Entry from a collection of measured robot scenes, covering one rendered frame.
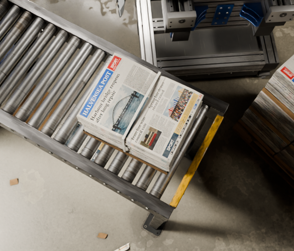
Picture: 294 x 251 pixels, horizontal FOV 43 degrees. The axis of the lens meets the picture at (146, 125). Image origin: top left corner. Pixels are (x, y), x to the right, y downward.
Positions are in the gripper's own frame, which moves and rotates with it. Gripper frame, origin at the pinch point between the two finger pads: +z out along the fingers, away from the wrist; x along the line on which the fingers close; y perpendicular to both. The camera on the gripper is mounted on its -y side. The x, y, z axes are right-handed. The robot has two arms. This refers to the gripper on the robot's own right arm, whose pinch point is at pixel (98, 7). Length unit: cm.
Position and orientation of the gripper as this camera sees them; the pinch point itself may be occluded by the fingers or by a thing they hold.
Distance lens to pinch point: 129.9
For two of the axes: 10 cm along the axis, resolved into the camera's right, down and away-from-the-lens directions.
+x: -9.2, -3.8, -0.4
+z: -3.5, 8.9, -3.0
